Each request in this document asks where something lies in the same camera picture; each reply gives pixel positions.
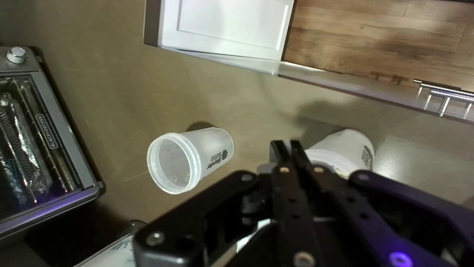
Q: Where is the silver toaster oven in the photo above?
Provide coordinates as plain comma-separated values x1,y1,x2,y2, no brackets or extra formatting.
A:
0,46,105,240

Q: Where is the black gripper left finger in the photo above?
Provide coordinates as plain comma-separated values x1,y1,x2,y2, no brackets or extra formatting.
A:
132,141,319,267

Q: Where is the white cabinet door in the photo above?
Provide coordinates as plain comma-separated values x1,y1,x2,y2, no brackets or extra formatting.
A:
157,0,295,74

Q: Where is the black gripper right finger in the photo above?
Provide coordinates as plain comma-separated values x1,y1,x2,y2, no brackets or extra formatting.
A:
290,141,474,267

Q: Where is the steel drawer handle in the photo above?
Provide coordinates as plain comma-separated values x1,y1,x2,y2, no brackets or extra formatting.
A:
415,78,474,120

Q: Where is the tall clear shaker cup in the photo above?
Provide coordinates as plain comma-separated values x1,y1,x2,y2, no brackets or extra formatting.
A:
147,127,234,194

